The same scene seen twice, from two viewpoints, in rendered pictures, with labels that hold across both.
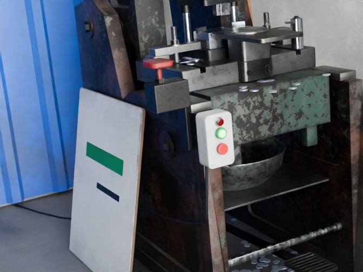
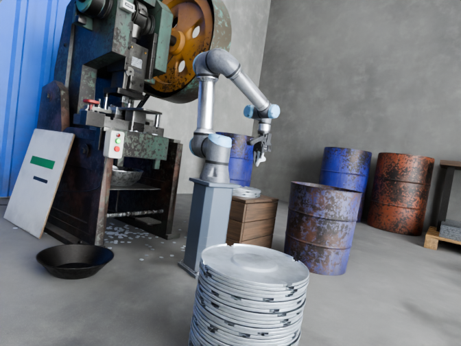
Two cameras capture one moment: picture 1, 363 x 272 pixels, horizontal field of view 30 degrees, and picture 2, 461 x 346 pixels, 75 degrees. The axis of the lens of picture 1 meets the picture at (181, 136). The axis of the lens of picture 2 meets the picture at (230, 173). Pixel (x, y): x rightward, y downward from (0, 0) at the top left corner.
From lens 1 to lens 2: 0.45 m
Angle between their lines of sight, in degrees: 30
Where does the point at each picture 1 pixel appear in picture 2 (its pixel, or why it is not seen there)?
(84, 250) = (15, 215)
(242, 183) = (119, 182)
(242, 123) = (127, 147)
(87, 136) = (33, 152)
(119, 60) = (64, 112)
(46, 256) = not seen: outside the picture
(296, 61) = (155, 131)
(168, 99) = (93, 119)
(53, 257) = not seen: outside the picture
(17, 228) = not seen: outside the picture
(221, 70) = (121, 121)
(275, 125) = (142, 153)
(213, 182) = (108, 167)
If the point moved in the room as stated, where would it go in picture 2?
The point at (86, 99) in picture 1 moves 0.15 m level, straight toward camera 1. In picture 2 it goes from (38, 134) to (38, 134)
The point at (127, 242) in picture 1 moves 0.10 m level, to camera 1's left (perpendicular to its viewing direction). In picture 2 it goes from (47, 204) to (25, 203)
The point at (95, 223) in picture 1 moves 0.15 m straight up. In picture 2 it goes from (27, 198) to (29, 174)
